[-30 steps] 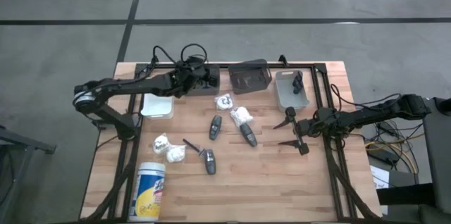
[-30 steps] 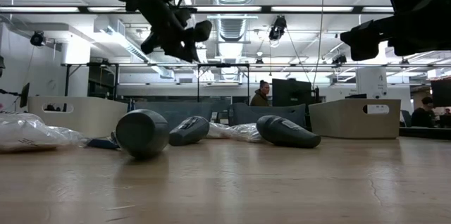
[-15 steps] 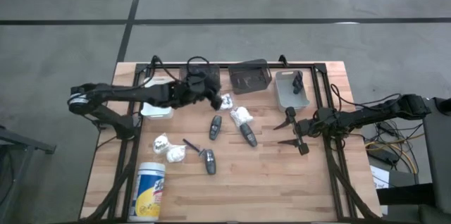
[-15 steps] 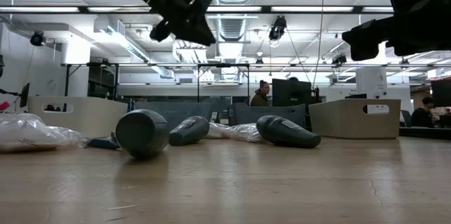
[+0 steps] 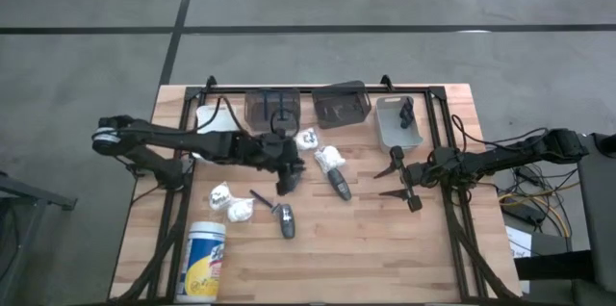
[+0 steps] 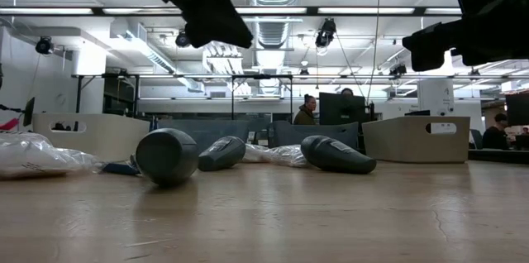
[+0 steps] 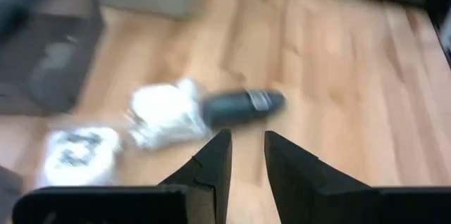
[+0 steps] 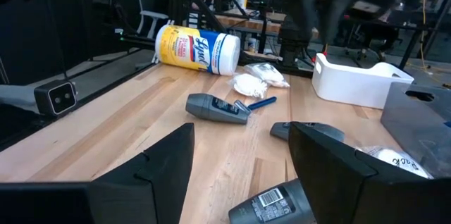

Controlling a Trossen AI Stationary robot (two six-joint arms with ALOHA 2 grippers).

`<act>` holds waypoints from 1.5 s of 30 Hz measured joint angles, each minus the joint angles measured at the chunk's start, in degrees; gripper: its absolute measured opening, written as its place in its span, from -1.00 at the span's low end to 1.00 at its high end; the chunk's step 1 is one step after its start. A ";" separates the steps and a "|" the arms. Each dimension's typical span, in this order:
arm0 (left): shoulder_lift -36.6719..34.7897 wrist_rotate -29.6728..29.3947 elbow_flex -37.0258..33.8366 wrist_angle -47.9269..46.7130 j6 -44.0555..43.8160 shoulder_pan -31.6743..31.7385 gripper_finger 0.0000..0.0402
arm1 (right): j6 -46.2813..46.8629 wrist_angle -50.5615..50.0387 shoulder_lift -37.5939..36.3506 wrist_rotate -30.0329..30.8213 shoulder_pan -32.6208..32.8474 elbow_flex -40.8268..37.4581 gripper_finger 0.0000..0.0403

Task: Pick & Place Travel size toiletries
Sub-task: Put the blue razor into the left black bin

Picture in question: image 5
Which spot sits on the black power adapter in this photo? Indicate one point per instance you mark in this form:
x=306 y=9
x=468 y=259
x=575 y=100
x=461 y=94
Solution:
x=522 y=212

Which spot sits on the grey metal furniture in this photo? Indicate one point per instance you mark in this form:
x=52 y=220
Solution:
x=29 y=193

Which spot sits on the dark blue disposable razor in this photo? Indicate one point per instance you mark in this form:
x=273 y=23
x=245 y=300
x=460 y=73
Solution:
x=281 y=104
x=260 y=196
x=264 y=106

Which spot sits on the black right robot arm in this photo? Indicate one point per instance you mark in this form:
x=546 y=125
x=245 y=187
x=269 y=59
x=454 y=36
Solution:
x=505 y=152

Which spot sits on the light grey plastic bin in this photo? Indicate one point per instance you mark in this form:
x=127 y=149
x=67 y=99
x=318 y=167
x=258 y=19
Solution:
x=390 y=128

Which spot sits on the white packet with black print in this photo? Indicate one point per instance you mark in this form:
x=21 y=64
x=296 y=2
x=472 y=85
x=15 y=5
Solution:
x=220 y=196
x=306 y=140

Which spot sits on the dark grey cabinet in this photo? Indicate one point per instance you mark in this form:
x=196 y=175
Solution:
x=599 y=210

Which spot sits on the black metal table frame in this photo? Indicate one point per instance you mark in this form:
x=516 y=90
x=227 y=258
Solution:
x=231 y=89

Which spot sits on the smoked transparent rectangular bin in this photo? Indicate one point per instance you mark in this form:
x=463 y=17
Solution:
x=255 y=113

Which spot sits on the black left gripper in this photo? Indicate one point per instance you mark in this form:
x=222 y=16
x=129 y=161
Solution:
x=274 y=152

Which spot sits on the disinfecting wipes canister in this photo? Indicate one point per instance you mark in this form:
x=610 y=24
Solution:
x=202 y=262

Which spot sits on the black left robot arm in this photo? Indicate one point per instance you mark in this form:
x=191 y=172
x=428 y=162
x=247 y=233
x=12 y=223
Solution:
x=159 y=137

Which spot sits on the white plastic bin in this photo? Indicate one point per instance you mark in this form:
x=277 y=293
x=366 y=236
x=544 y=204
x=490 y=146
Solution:
x=212 y=116

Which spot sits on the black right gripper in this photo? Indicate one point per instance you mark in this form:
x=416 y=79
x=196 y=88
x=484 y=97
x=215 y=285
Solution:
x=416 y=174

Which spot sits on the white paper sheet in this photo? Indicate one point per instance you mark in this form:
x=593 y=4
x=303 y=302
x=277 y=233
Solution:
x=520 y=243

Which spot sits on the smoked transparent tilted bin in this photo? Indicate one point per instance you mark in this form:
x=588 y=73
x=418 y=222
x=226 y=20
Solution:
x=341 y=104

